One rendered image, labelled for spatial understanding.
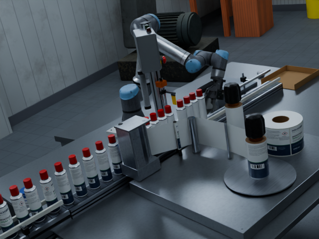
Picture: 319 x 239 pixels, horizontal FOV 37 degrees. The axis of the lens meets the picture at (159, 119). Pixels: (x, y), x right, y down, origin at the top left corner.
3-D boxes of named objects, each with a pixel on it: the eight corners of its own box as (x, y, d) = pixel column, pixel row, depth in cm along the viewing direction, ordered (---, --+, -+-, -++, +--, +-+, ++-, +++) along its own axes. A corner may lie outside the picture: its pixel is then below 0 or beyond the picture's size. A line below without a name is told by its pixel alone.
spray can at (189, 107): (193, 133, 260) (188, 98, 252) (185, 132, 263) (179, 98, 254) (197, 129, 264) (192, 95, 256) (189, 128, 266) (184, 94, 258)
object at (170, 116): (173, 144, 252) (167, 108, 244) (166, 142, 256) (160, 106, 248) (180, 140, 255) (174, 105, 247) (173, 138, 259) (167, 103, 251)
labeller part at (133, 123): (128, 133, 212) (128, 130, 212) (113, 127, 220) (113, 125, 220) (151, 121, 220) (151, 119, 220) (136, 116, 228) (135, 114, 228)
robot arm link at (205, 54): (190, 53, 265) (208, 56, 261) (198, 47, 274) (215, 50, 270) (189, 66, 269) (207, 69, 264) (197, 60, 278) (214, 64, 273)
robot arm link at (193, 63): (126, 18, 262) (201, 61, 252) (136, 13, 271) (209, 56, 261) (119, 36, 269) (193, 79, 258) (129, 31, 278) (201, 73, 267)
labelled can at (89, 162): (94, 191, 222) (84, 152, 213) (88, 188, 225) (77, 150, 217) (103, 186, 225) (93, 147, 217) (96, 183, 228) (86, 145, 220)
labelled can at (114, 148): (118, 176, 230) (110, 139, 222) (112, 173, 234) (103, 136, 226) (126, 171, 233) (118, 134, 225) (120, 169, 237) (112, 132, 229)
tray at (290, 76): (295, 90, 304) (294, 84, 302) (261, 85, 322) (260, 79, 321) (319, 74, 321) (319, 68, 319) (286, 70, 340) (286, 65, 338)
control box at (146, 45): (143, 74, 238) (135, 37, 230) (139, 65, 253) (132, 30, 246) (162, 69, 238) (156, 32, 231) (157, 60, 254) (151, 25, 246)
